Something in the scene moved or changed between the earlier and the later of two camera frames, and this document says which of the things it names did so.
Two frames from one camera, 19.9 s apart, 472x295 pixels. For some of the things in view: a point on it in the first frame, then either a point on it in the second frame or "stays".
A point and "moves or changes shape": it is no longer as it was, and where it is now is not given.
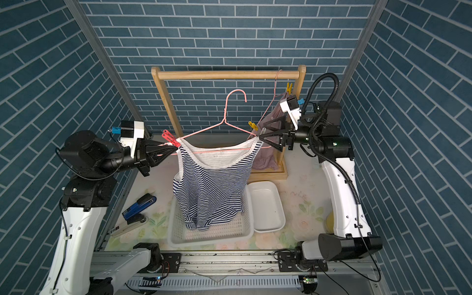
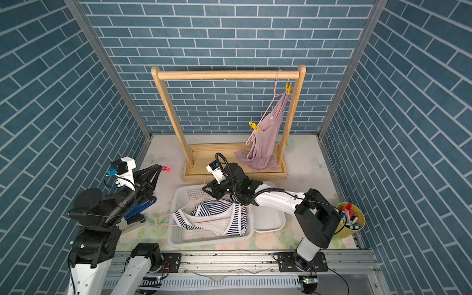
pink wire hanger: (224, 120) to (204, 197)
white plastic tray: (268, 212) stays
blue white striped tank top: (210, 182) moves or changes shape
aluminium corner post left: (91, 32) stays
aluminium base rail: (246, 273) stays
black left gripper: (147, 156) to (141, 186)
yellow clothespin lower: (253, 125) stays
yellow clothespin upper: (289, 88) stays
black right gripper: (285, 139) to (216, 187)
